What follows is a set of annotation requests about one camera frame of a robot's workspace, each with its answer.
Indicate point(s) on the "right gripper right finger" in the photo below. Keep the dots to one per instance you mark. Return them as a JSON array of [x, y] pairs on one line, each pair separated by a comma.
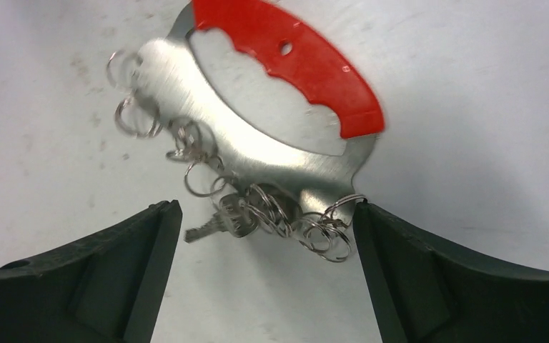
[[425, 288]]

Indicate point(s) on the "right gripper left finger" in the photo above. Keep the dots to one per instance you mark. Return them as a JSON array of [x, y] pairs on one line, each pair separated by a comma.
[[105, 287]]

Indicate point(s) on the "small silver key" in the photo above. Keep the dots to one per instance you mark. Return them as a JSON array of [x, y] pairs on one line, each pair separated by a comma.
[[232, 217]]

